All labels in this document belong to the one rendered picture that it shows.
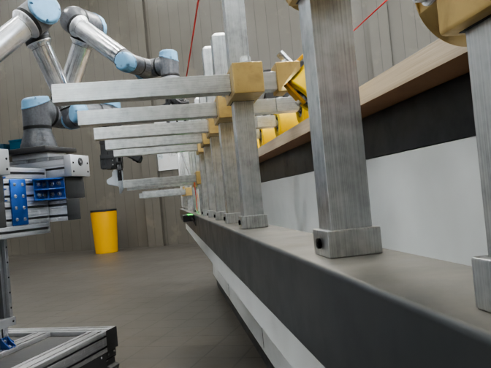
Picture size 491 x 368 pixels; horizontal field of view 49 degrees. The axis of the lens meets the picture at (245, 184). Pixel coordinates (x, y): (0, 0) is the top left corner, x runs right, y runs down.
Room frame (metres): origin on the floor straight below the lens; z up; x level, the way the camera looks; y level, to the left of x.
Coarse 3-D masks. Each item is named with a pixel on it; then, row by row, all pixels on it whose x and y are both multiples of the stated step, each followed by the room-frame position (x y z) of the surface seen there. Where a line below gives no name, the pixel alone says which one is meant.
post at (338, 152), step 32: (320, 0) 0.44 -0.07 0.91; (320, 32) 0.44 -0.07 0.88; (352, 32) 0.44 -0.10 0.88; (320, 64) 0.44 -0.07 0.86; (352, 64) 0.44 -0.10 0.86; (320, 96) 0.44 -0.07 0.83; (352, 96) 0.44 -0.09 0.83; (320, 128) 0.44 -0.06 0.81; (352, 128) 0.44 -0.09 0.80; (320, 160) 0.45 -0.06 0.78; (352, 160) 0.44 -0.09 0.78; (320, 192) 0.46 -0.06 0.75; (352, 192) 0.44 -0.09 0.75; (320, 224) 0.47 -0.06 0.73; (352, 224) 0.44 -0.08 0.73
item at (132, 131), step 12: (204, 120) 1.39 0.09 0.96; (264, 120) 1.41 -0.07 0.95; (276, 120) 1.42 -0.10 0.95; (96, 132) 1.35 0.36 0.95; (108, 132) 1.35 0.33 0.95; (120, 132) 1.36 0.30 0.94; (132, 132) 1.36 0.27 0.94; (144, 132) 1.37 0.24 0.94; (156, 132) 1.37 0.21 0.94; (168, 132) 1.37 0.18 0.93; (180, 132) 1.38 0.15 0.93; (192, 132) 1.38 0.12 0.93; (204, 132) 1.40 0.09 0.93
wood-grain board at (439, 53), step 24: (432, 48) 0.57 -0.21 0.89; (456, 48) 0.53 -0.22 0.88; (384, 72) 0.70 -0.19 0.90; (408, 72) 0.63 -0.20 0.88; (432, 72) 0.59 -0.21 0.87; (456, 72) 0.61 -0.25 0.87; (360, 96) 0.79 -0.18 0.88; (384, 96) 0.73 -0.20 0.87; (408, 96) 0.75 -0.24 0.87; (264, 144) 1.55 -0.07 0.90; (288, 144) 1.31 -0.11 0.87
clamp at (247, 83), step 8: (232, 64) 0.86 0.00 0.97; (240, 64) 0.86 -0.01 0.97; (248, 64) 0.86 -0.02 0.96; (256, 64) 0.87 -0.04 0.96; (232, 72) 0.86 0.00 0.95; (240, 72) 0.86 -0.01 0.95; (248, 72) 0.86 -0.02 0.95; (256, 72) 0.87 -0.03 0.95; (232, 80) 0.86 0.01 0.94; (240, 80) 0.86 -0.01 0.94; (248, 80) 0.86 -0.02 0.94; (256, 80) 0.87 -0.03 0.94; (232, 88) 0.87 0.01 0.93; (240, 88) 0.86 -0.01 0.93; (248, 88) 0.86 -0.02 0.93; (256, 88) 0.86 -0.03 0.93; (224, 96) 0.98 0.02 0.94; (232, 96) 0.89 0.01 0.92; (240, 96) 0.89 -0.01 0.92; (248, 96) 0.90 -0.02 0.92; (256, 96) 0.91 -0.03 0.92
